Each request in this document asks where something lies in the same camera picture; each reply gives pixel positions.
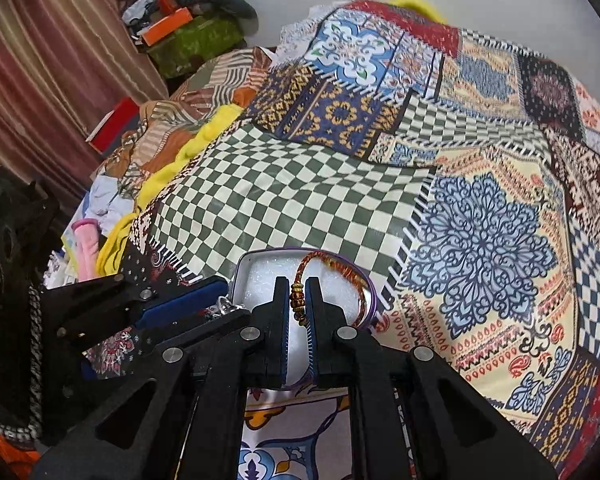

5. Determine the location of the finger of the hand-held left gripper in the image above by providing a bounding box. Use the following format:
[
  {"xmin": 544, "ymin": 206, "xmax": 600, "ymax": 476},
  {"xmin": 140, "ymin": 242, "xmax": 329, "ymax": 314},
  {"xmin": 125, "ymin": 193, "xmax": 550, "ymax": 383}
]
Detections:
[{"xmin": 42, "ymin": 274, "xmax": 229, "ymax": 331}]

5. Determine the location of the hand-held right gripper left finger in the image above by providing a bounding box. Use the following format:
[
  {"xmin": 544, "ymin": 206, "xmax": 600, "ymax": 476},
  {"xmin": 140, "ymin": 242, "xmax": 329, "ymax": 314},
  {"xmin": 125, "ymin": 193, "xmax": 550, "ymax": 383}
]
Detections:
[{"xmin": 30, "ymin": 276, "xmax": 289, "ymax": 480}]

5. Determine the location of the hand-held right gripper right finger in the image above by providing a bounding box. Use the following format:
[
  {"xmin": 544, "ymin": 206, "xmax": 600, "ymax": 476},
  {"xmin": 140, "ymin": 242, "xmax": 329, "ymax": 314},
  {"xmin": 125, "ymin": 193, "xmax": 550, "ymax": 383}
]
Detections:
[{"xmin": 305, "ymin": 276, "xmax": 562, "ymax": 480}]

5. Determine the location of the orange beaded bracelet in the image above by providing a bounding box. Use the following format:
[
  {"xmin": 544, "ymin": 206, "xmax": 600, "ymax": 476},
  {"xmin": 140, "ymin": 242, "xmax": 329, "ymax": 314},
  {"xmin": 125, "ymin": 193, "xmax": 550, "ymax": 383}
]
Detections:
[{"xmin": 290, "ymin": 251, "xmax": 377, "ymax": 332}]

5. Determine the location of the purple rimmed jewelry box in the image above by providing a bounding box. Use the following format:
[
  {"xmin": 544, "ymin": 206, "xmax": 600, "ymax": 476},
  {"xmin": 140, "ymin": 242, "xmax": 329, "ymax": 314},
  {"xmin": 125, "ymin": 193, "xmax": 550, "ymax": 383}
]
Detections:
[{"xmin": 232, "ymin": 247, "xmax": 382, "ymax": 392}]

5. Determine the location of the pink cloth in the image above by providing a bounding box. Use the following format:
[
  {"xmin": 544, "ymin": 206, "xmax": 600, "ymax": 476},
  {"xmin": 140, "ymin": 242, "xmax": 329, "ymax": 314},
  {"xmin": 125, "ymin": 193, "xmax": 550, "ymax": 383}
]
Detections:
[{"xmin": 74, "ymin": 219, "xmax": 102, "ymax": 281}]

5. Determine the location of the pile of light clothes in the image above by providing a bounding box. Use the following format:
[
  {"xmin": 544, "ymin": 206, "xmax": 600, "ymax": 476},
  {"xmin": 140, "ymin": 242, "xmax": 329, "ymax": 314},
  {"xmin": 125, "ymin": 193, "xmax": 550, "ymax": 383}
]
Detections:
[{"xmin": 55, "ymin": 172, "xmax": 142, "ymax": 288}]

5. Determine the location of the patchwork printed blanket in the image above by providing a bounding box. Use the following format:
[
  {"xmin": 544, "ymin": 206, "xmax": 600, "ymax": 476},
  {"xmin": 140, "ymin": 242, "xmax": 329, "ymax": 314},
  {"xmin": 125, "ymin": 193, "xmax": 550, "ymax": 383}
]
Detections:
[{"xmin": 82, "ymin": 0, "xmax": 600, "ymax": 480}]

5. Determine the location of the yellow blanket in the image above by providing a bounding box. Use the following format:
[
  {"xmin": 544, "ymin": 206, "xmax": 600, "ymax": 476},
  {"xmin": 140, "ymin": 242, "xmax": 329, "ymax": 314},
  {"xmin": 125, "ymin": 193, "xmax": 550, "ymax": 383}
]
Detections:
[{"xmin": 96, "ymin": 104, "xmax": 247, "ymax": 279}]

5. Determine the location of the red book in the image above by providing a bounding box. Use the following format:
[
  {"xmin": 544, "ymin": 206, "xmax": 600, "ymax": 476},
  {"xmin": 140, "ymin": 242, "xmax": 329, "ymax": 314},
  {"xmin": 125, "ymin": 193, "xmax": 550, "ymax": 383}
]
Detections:
[{"xmin": 86, "ymin": 97, "xmax": 142, "ymax": 154}]

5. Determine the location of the orange cloth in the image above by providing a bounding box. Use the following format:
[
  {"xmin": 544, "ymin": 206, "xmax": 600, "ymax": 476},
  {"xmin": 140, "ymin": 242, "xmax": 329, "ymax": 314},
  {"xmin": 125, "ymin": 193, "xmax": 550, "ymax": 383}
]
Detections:
[{"xmin": 0, "ymin": 432, "xmax": 43, "ymax": 480}]

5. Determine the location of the striped maroon curtain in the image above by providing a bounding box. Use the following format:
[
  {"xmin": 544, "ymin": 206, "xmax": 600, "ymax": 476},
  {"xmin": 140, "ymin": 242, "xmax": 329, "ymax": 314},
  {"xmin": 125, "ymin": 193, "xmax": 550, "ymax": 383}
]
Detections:
[{"xmin": 0, "ymin": 0, "xmax": 172, "ymax": 206}]

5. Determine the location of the brown striped blanket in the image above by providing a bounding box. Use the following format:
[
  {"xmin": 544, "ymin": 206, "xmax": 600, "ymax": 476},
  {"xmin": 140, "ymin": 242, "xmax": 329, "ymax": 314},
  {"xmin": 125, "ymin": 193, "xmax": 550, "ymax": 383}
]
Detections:
[{"xmin": 100, "ymin": 47, "xmax": 281, "ymax": 183}]

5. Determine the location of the green patterned box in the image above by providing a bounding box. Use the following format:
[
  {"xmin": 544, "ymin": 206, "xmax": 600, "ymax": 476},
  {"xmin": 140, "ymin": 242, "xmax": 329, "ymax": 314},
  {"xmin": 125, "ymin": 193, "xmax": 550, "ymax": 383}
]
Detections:
[{"xmin": 147, "ymin": 15, "xmax": 247, "ymax": 79}]

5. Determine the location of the orange box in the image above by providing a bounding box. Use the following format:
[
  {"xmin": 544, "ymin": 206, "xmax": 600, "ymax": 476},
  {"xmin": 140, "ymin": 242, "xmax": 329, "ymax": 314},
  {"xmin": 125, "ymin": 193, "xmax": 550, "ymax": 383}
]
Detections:
[{"xmin": 140, "ymin": 7, "xmax": 194, "ymax": 47}]

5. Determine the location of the white lace cloth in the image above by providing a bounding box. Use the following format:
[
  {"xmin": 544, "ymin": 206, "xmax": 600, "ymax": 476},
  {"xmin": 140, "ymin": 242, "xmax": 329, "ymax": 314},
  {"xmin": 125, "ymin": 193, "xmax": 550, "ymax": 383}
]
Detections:
[{"xmin": 278, "ymin": 4, "xmax": 333, "ymax": 63}]

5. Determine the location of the grey pillow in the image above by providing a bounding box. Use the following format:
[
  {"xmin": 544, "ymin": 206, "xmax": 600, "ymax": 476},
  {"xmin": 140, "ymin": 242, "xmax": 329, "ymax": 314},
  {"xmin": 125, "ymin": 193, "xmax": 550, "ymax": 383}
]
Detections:
[{"xmin": 172, "ymin": 0, "xmax": 259, "ymax": 36}]

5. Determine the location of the heap of mixed clothes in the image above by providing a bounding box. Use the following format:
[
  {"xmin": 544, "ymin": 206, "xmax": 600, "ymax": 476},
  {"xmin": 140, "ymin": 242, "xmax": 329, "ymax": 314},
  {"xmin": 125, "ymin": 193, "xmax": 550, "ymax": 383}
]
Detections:
[{"xmin": 122, "ymin": 0, "xmax": 187, "ymax": 28}]

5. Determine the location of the yellow cloth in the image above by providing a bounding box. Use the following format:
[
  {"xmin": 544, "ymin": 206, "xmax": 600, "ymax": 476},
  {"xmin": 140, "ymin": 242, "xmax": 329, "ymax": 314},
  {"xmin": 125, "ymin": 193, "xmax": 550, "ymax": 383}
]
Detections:
[{"xmin": 389, "ymin": 0, "xmax": 450, "ymax": 25}]

